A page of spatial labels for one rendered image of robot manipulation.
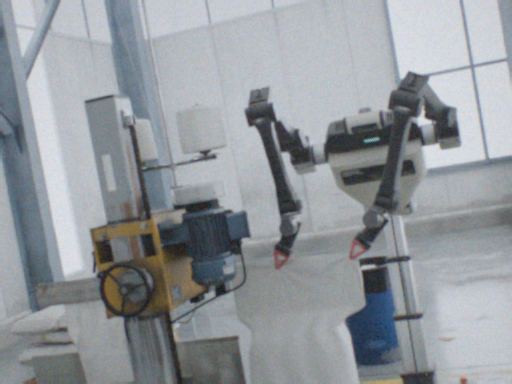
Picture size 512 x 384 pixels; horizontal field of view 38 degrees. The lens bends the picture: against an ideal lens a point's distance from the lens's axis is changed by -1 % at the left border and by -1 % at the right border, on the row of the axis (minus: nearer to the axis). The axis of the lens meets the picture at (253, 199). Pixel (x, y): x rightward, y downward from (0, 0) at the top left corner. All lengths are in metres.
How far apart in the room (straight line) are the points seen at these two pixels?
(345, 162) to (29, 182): 6.01
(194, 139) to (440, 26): 8.37
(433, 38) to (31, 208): 5.80
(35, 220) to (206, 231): 6.31
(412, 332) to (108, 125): 1.61
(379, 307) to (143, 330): 2.64
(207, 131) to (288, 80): 8.46
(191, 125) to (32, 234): 6.26
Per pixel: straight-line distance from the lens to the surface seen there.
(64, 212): 9.57
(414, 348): 3.34
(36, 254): 8.73
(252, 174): 11.16
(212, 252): 2.45
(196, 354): 3.34
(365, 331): 4.98
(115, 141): 2.47
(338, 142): 3.05
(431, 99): 2.69
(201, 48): 11.44
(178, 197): 2.45
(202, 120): 2.56
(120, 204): 2.48
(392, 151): 2.57
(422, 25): 10.74
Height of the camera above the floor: 1.47
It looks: 3 degrees down
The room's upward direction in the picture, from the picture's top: 10 degrees counter-clockwise
